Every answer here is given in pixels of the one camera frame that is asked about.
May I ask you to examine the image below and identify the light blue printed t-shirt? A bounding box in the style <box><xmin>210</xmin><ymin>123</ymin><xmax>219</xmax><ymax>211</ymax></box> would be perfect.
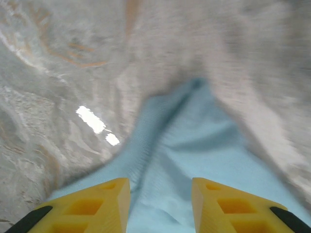
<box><xmin>46</xmin><ymin>77</ymin><xmax>311</xmax><ymax>233</ymax></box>

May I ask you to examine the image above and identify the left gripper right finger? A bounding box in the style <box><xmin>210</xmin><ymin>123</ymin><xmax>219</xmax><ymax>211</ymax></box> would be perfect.
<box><xmin>191</xmin><ymin>177</ymin><xmax>311</xmax><ymax>233</ymax></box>

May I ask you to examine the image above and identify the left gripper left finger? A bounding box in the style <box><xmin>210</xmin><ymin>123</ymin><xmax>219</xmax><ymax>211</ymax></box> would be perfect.
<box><xmin>4</xmin><ymin>177</ymin><xmax>131</xmax><ymax>233</ymax></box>

